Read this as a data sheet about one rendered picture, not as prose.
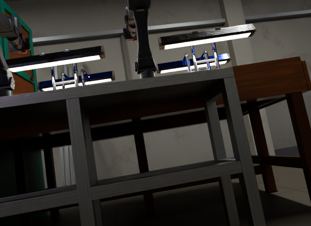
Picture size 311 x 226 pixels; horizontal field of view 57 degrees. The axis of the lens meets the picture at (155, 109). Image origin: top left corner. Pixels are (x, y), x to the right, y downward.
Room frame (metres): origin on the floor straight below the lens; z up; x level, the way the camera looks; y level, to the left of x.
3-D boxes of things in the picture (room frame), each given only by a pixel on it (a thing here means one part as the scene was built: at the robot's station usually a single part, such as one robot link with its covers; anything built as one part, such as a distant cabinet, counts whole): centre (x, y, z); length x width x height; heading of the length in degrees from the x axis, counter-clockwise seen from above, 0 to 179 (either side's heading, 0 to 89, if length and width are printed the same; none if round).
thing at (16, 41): (1.33, 0.64, 1.08); 0.07 x 0.06 x 0.07; 8
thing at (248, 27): (1.75, -0.40, 1.08); 0.62 x 0.08 x 0.07; 93
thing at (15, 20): (1.30, 0.63, 1.11); 0.12 x 0.09 x 0.12; 8
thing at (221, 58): (2.31, -0.37, 1.08); 0.62 x 0.08 x 0.07; 93
